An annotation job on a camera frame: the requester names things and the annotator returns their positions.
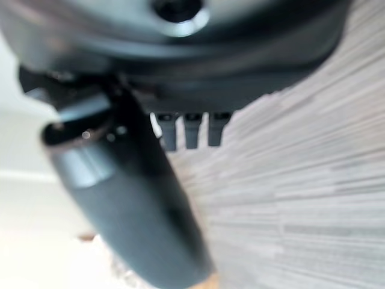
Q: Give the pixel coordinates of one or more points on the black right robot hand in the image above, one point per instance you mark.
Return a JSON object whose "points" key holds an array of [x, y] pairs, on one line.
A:
{"points": [[144, 186]]}

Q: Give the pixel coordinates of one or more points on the white bed sheet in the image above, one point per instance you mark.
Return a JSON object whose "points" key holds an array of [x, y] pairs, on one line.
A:
{"points": [[27, 210]]}

